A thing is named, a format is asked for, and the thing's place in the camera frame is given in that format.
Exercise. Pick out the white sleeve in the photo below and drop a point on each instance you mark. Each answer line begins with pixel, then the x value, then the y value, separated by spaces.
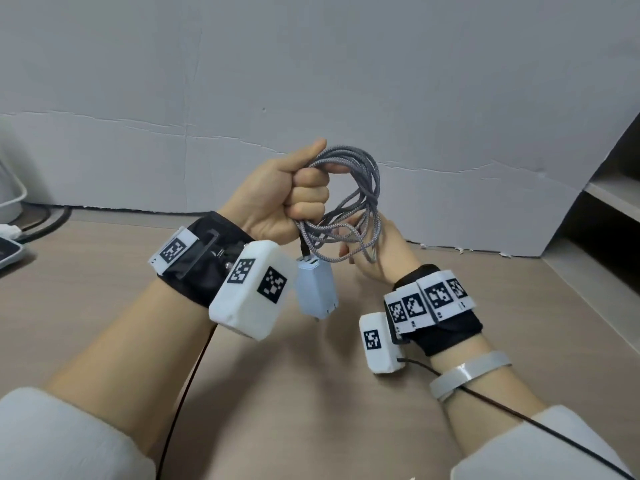
pixel 60 439
pixel 540 449

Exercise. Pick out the white power strip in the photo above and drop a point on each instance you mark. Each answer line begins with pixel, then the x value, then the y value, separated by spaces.
pixel 7 249

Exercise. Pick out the person's right forearm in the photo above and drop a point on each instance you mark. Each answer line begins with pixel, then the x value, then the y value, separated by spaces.
pixel 480 404

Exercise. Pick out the person's left thumb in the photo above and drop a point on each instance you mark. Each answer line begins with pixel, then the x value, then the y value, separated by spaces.
pixel 311 152

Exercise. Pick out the grey wristband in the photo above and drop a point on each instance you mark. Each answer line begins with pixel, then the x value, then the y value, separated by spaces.
pixel 470 374

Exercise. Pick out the person's left forearm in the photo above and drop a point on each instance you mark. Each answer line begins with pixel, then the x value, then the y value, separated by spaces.
pixel 135 354

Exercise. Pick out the white appliance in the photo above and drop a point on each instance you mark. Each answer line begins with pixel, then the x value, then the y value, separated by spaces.
pixel 7 184

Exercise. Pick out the small white wrist camera box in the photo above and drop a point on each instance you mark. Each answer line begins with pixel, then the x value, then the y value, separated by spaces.
pixel 380 344

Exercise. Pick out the person's left hand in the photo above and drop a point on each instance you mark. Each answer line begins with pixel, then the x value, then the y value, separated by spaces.
pixel 265 194

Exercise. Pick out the light blue charger plug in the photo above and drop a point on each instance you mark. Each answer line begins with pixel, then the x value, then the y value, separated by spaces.
pixel 315 287

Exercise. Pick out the person's right thumb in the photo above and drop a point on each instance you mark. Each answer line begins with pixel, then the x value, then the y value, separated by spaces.
pixel 350 252

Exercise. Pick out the person's left middle finger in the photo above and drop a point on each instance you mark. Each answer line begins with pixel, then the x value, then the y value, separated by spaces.
pixel 310 195

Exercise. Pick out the person's right hand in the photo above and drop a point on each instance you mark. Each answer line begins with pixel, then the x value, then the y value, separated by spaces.
pixel 392 254

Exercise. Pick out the large white wrist camera box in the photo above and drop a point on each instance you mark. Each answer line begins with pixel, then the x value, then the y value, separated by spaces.
pixel 250 294

